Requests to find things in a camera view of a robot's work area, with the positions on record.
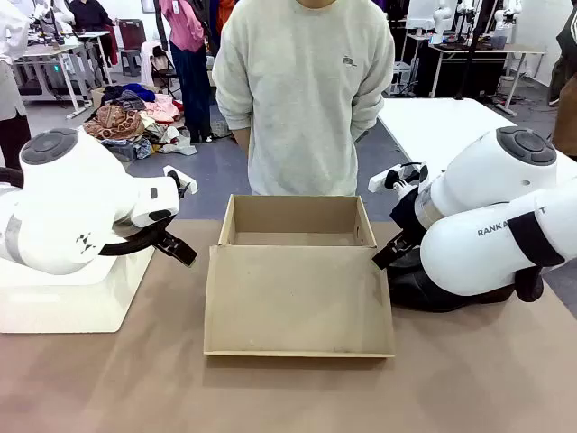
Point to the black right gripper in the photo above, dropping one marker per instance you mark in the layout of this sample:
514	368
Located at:
405	212

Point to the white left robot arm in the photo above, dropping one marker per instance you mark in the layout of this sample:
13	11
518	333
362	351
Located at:
67	212

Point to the person's right forearm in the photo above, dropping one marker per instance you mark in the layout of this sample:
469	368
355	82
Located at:
242	142

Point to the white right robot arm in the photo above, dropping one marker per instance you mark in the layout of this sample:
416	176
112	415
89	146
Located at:
473	252

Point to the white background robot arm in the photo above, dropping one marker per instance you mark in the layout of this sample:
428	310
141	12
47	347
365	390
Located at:
441	18
507	13

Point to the brown cardboard shoe box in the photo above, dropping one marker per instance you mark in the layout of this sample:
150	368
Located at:
295	288

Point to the white plastic storage box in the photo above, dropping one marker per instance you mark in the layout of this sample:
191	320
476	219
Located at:
67	297

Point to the white side table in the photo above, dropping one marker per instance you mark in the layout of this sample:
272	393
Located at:
442	126

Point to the pile of colourful clothes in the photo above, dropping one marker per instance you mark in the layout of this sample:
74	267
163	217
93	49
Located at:
130	122

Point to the person in grey sweatshirt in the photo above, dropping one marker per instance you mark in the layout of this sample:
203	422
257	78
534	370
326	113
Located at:
302	90

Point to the white garment on chair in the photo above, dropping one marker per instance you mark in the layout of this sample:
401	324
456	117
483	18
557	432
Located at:
155	63

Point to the mannequin in pink shirt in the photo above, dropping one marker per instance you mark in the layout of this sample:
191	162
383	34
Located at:
189	54

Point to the dark brown chair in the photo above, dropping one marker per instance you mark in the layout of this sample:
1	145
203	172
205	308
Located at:
131	45

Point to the black vertical pole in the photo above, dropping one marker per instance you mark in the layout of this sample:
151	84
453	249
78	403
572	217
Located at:
471	45

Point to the long background workbench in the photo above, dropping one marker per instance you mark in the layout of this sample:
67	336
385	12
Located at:
487	49

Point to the white background desk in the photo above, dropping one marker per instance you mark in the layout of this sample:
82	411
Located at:
58	54

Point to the bystander in white coat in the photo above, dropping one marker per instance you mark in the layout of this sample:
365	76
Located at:
11	67

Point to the bystander in black top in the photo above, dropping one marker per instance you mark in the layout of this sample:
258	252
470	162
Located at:
92	18

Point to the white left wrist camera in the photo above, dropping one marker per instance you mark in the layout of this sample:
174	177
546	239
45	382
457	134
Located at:
185	178

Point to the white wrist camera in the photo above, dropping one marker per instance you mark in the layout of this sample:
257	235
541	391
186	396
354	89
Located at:
185	178
392	176

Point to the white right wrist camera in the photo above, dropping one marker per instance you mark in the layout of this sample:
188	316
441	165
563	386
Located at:
392	176

